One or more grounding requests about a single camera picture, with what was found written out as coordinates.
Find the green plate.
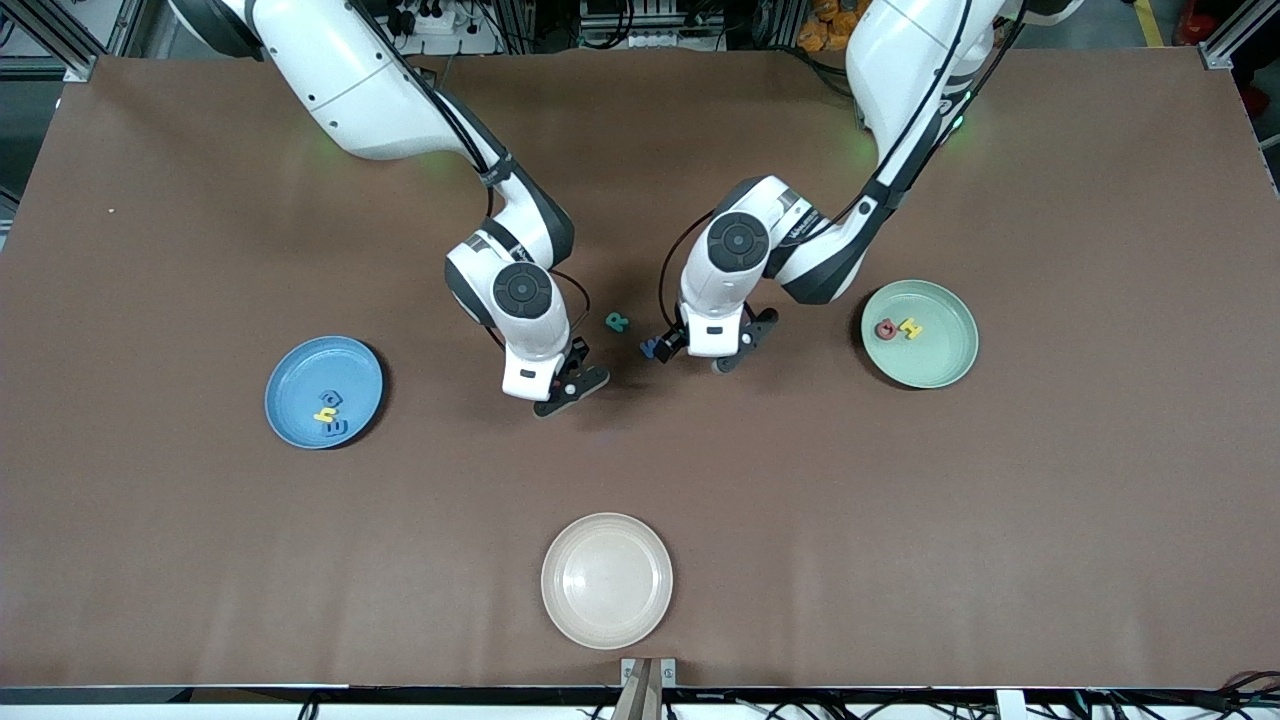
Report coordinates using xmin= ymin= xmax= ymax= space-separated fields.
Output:
xmin=860 ymin=279 xmax=980 ymax=390

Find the beige plate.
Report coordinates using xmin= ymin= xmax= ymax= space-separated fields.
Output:
xmin=541 ymin=512 xmax=674 ymax=651

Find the blue plate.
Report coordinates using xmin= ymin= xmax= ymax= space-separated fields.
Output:
xmin=264 ymin=335 xmax=385 ymax=450

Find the orange snack bag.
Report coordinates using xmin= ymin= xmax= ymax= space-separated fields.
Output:
xmin=798 ymin=0 xmax=871 ymax=51

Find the grey equipment rack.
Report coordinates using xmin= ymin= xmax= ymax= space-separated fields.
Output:
xmin=578 ymin=0 xmax=728 ymax=51

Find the white power strip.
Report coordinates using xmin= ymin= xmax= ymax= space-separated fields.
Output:
xmin=395 ymin=0 xmax=501 ymax=56

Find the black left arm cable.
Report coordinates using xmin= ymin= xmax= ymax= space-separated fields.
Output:
xmin=658 ymin=0 xmax=1031 ymax=331

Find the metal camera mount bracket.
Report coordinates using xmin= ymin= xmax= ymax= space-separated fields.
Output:
xmin=620 ymin=657 xmax=678 ymax=720

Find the aluminium frame profile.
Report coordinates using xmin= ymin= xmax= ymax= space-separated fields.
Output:
xmin=0 ymin=0 xmax=141 ymax=81
xmin=1195 ymin=0 xmax=1280 ymax=71

